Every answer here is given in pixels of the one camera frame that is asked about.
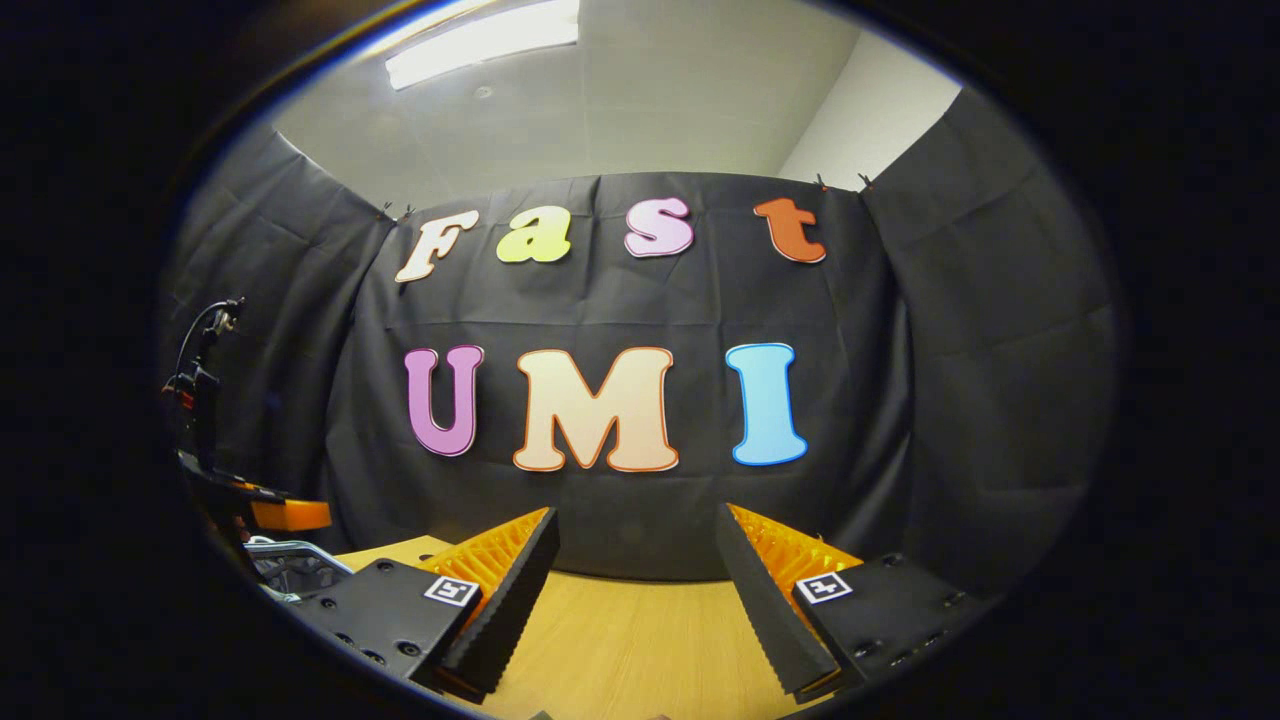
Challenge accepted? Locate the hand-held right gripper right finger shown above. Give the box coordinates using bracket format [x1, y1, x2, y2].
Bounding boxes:
[714, 502, 989, 705]

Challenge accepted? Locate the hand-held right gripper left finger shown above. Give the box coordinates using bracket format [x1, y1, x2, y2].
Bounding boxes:
[288, 506, 562, 704]

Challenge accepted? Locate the white hard-shell suitcase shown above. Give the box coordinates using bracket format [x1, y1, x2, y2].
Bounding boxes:
[245, 537, 353, 606]

